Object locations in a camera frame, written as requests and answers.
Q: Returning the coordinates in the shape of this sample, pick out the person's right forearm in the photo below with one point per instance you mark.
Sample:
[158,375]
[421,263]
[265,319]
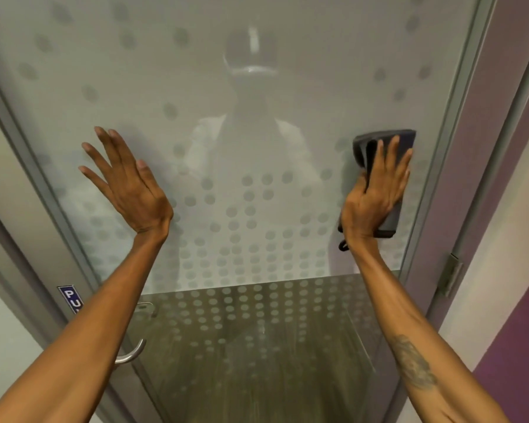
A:
[405,330]

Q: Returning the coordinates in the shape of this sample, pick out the frosted dotted glass door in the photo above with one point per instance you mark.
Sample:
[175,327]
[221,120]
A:
[247,105]

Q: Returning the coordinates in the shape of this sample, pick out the person's left little finger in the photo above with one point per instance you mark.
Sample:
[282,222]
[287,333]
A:
[95,182]

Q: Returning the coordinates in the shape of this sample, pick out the person's right thumb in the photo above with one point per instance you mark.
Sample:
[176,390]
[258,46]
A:
[356,191]

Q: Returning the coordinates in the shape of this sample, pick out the blue door sign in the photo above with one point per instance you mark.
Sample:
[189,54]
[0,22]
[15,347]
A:
[70,297]

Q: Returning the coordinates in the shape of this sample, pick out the dark grey cloth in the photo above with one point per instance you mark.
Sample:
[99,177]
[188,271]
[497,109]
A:
[365,147]

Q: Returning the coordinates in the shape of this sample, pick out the grey metal door frame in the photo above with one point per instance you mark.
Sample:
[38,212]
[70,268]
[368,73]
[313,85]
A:
[480,127]

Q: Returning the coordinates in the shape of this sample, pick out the person's right little finger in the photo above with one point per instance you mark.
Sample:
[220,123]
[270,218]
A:
[403,185]

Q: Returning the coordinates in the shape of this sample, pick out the silver metal door hinge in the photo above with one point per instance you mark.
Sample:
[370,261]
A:
[449,275]

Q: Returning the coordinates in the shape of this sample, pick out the person's right middle finger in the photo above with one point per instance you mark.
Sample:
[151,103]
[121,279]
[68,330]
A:
[391,156]

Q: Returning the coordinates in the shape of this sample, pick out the person's right hand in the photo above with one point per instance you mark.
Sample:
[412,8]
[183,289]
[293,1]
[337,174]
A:
[370,202]

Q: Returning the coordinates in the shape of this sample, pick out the person's left forearm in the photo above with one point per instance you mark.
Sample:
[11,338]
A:
[79,334]

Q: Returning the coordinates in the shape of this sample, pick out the person's left hand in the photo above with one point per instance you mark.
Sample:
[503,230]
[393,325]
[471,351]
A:
[134,198]

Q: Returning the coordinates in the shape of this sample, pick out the person's left middle finger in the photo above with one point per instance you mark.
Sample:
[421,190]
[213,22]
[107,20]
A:
[108,149]

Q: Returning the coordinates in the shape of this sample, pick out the person's left thumb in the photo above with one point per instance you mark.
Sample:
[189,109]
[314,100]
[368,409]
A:
[152,180]

